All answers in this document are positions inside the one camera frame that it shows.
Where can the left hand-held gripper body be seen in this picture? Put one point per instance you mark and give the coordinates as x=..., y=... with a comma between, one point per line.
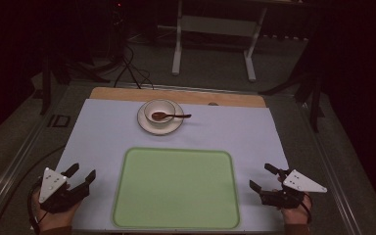
x=55, y=192

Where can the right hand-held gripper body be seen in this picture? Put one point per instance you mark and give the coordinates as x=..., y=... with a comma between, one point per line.
x=289, y=192

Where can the white ceramic bowl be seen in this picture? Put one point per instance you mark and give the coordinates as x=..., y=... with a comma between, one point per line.
x=159, y=112

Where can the white ceramic saucer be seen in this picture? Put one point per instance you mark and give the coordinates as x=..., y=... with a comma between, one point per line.
x=173, y=127

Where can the brown wooden spoon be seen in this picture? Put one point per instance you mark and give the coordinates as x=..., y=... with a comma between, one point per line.
x=166, y=115

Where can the person's right hand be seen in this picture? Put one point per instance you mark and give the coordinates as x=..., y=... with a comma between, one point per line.
x=295, y=213

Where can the person's left hand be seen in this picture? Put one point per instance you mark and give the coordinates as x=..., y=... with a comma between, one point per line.
x=53, y=218

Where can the white table mat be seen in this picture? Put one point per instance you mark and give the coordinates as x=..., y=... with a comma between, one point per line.
x=104, y=137

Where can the green tray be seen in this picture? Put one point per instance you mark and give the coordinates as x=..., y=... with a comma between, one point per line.
x=176, y=189

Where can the black metal stand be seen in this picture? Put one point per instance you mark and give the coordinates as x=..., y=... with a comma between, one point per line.
x=47, y=81
x=310, y=91

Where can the white metal stand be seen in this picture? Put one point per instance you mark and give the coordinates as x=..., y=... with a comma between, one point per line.
x=215, y=26

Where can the black floor bracket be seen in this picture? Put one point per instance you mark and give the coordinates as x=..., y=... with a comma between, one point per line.
x=58, y=120

